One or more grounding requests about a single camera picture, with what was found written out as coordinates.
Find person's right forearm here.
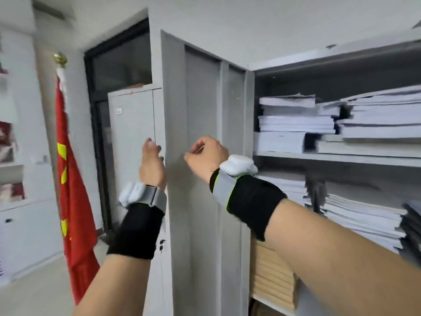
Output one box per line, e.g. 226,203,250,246
263,198,421,316

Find person's right hand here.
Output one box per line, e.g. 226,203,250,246
184,136,230,183

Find red books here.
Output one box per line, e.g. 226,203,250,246
0,122,26,204

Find black wristband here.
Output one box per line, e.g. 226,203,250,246
227,174,287,242
107,202,165,260

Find closed grey metal cabinet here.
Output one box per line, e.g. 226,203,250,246
108,88,173,316

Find stack of white paper documents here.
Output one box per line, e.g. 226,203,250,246
257,174,408,254
317,85,421,158
253,93,343,154

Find red flag yellow stars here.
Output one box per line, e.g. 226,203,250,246
55,77,101,306

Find person's left forearm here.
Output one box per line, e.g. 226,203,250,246
72,253,155,316

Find dark door with frame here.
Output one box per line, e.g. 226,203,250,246
84,18,153,234

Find person's left hand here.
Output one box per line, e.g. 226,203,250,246
139,138,167,191

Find flagpole with gold finial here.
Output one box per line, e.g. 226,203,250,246
54,52,68,106

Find white bookshelf cabinet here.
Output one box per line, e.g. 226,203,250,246
0,26,64,287

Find white wrist tracker grey strap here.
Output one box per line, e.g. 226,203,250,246
209,154,259,211
118,182,167,214

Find stack of brown paper folders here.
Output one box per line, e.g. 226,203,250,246
250,235,299,311

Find grey metal shelf cabinet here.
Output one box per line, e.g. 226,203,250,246
248,28,421,316

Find grey metal cabinet door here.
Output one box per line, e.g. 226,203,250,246
161,29,255,316

